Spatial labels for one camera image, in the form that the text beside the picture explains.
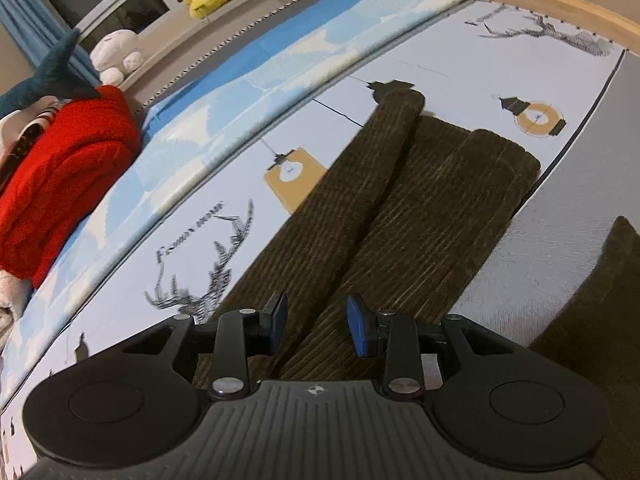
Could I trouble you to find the light blue patterned sheet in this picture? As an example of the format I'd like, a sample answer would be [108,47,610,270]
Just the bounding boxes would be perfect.
[0,0,472,396]

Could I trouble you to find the yellow flat plush toy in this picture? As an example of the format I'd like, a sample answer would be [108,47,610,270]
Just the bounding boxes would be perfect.
[182,0,232,20]

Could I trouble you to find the white plush toy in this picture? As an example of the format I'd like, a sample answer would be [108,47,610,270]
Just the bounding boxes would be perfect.
[90,30,146,87]

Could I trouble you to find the blue curtain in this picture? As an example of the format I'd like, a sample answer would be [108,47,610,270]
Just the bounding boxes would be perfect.
[0,0,98,91]

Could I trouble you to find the white window sill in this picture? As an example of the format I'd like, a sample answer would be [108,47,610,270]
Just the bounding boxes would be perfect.
[75,0,331,108]

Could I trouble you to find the teal shark plush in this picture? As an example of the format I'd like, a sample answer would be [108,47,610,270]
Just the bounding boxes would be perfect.
[0,28,103,120]

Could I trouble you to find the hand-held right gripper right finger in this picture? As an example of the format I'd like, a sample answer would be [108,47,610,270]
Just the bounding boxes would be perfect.
[346,294,528,400]

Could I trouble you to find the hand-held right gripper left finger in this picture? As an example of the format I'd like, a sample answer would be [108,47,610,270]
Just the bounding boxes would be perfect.
[122,290,289,402]

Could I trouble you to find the red folded blanket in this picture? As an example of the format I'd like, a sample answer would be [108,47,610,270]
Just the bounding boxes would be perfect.
[0,85,142,288]

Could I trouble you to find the white fleece folded blanket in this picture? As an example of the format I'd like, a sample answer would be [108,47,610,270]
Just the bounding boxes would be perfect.
[0,270,31,346]

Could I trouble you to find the dark olive corduroy pants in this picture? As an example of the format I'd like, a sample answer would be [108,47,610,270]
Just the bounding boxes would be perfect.
[192,89,640,480]

